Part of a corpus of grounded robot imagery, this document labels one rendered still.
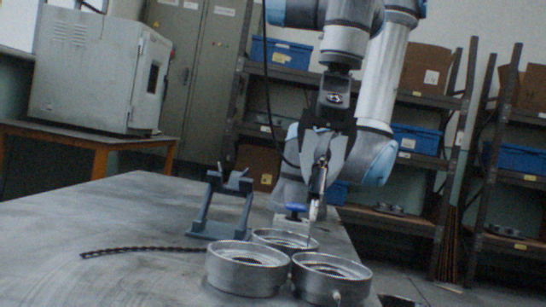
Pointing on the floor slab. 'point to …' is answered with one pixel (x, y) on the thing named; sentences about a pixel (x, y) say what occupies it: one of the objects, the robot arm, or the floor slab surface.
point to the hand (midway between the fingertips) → (317, 179)
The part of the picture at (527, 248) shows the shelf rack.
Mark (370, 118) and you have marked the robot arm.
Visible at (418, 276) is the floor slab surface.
